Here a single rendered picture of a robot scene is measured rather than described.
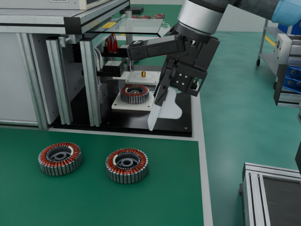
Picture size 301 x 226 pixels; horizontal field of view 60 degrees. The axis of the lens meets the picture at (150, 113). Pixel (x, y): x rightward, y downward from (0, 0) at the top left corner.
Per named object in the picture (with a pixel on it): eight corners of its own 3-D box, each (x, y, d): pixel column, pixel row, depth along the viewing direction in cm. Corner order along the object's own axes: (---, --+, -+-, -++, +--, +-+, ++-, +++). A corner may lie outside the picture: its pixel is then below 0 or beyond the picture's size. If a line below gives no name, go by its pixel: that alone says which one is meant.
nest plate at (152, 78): (161, 73, 131) (161, 71, 130) (157, 85, 118) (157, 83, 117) (131, 72, 132) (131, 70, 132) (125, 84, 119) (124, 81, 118)
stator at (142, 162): (148, 157, 76) (148, 146, 74) (148, 184, 66) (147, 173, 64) (109, 157, 76) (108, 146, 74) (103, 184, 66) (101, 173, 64)
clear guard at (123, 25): (178, 36, 99) (179, 19, 96) (176, 54, 78) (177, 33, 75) (94, 33, 102) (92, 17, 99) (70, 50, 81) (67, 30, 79)
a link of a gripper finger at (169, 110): (175, 138, 50) (190, 92, 51) (145, 128, 49) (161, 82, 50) (172, 138, 53) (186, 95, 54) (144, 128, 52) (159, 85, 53)
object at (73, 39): (82, 39, 85) (81, 26, 84) (75, 44, 80) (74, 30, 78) (69, 39, 86) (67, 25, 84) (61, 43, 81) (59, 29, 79)
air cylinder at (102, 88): (108, 95, 108) (106, 83, 106) (102, 103, 102) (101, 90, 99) (96, 94, 109) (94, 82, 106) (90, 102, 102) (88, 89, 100)
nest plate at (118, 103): (155, 93, 110) (156, 91, 109) (151, 110, 96) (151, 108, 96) (120, 92, 111) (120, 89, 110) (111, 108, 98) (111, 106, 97)
